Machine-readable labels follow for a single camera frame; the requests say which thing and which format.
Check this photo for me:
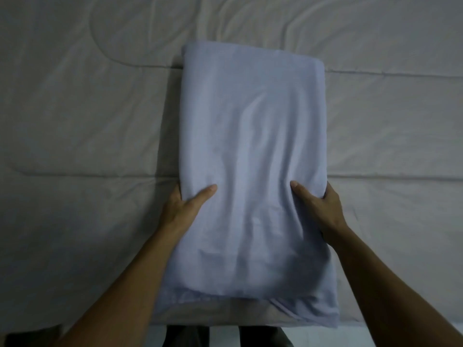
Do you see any light blue pillow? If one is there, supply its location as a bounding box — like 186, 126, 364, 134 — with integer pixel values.
150, 40, 340, 328

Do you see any person's right forearm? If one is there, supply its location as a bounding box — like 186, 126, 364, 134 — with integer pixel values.
322, 225, 463, 347

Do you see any person's right hand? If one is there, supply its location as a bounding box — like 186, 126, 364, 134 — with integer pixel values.
290, 180, 348, 242

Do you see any beige quilted bed cover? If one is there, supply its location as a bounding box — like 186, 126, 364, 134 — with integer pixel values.
0, 0, 463, 333

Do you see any person's left hand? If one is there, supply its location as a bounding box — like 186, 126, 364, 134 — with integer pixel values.
158, 183, 218, 237

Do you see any person's left forearm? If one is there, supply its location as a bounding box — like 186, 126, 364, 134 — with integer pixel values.
52, 226, 181, 347

